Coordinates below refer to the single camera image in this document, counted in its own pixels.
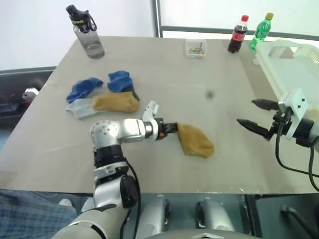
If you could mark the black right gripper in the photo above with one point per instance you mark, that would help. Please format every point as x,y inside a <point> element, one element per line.
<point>279,122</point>

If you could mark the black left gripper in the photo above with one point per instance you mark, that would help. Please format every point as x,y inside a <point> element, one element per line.
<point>163,129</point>

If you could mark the mustard yellow sock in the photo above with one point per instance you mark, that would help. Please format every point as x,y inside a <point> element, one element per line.
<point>115,102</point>
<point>197,144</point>

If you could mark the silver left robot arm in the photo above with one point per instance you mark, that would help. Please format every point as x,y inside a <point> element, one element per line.
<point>129,130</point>

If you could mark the dark green sock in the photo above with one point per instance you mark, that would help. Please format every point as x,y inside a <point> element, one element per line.
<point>135,93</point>

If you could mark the white plastic basket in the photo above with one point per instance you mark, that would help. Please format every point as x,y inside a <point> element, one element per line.
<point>291,72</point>

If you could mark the royal blue sock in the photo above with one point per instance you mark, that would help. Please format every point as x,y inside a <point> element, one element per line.
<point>119,81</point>
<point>83,88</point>

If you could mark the light grey-blue sock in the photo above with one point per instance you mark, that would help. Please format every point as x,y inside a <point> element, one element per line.
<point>81,109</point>

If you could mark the cola bottle red cap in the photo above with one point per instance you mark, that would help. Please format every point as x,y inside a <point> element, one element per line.
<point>236,37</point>

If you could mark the small clear plastic box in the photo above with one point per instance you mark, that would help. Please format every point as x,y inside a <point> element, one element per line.
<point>196,49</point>

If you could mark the green soda bottle yellow cap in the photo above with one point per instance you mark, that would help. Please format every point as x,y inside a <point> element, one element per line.
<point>260,32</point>

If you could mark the black table leg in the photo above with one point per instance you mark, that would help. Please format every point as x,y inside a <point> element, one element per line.
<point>253,214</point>

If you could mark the black chair base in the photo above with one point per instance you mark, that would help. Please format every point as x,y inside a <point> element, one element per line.
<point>296,216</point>

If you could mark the grey robot torso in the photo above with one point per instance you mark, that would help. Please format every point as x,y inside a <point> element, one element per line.
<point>202,234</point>

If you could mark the white shoe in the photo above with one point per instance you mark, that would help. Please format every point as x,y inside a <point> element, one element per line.
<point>66,202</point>
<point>87,204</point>

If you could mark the clear sports water bottle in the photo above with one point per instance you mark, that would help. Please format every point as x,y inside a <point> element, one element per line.
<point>91,39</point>

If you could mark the red and white object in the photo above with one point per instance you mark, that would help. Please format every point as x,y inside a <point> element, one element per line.
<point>31,92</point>

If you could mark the blue plaid trouser leg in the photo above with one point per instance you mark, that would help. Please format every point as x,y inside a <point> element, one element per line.
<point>30,216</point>

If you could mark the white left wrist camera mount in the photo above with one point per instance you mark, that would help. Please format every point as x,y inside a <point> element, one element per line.
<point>149,110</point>

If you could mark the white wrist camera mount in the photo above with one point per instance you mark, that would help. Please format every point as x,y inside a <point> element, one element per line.
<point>149,110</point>
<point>296,104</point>

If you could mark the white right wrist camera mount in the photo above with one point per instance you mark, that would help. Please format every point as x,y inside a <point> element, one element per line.
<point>296,104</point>

